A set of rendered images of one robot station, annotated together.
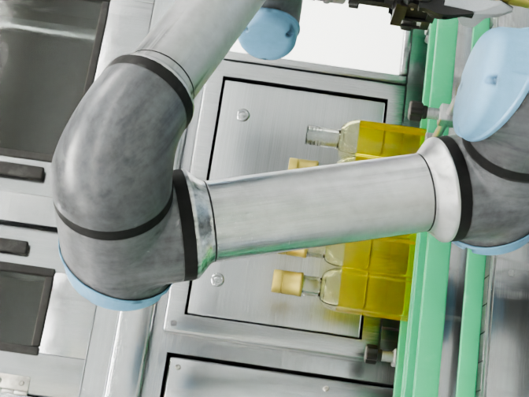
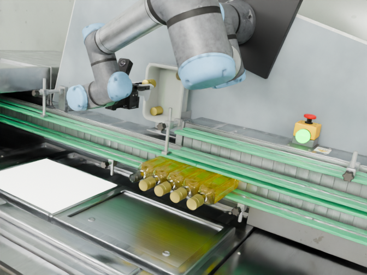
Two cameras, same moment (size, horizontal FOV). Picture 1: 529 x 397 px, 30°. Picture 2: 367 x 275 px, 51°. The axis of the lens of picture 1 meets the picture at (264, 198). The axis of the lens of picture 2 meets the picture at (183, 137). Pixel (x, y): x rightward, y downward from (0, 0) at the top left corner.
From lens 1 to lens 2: 1.29 m
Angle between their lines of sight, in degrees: 67
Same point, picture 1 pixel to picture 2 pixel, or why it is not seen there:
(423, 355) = (257, 151)
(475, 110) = not seen: hidden behind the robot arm
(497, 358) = (266, 140)
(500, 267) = (232, 132)
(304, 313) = (201, 237)
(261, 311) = (192, 247)
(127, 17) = not seen: outside the picture
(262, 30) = (122, 77)
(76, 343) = not seen: outside the picture
